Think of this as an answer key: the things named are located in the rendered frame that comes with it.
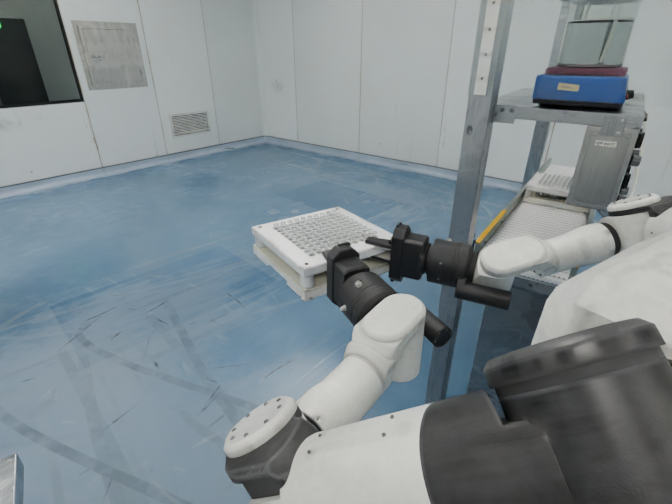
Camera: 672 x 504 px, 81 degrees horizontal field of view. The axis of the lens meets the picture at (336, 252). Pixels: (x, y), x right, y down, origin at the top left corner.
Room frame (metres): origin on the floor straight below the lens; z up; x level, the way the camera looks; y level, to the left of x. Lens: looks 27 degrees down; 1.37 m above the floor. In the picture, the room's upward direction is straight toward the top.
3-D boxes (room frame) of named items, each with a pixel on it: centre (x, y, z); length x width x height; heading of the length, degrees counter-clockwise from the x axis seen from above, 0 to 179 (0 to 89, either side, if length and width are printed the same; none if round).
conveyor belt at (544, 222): (1.58, -0.93, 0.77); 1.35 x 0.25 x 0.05; 145
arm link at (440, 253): (0.70, -0.18, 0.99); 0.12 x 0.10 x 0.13; 66
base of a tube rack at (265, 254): (0.80, 0.03, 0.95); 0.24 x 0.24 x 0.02; 34
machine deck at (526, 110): (1.28, -0.70, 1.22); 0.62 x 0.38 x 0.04; 145
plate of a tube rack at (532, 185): (1.61, -0.95, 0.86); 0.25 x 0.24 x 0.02; 56
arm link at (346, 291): (0.58, -0.03, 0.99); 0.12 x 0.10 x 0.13; 26
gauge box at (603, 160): (1.03, -0.70, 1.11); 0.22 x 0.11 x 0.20; 145
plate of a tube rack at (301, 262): (0.80, 0.03, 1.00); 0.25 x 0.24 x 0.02; 34
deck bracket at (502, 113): (1.07, -0.43, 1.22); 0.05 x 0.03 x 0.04; 55
